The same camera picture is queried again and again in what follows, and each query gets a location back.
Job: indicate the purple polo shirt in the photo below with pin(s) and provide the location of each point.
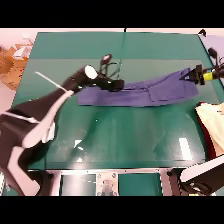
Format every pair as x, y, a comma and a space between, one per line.
150, 93

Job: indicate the cream garment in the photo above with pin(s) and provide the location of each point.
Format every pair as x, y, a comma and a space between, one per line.
213, 123

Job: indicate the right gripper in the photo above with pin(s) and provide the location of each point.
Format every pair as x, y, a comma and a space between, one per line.
196, 75

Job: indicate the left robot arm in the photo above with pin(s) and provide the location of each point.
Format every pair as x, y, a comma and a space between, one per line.
36, 111

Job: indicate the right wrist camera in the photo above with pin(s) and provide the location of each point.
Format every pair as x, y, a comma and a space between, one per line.
214, 55

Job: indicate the silver frame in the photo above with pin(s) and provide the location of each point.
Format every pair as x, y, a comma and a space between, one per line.
106, 184

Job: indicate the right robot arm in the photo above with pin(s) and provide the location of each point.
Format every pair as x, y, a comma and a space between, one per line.
203, 173

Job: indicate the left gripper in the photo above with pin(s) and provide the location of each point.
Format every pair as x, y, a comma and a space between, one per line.
112, 85

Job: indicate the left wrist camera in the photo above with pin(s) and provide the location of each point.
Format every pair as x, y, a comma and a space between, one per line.
106, 59

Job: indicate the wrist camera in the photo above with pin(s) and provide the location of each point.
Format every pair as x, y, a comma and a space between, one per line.
214, 55
106, 59

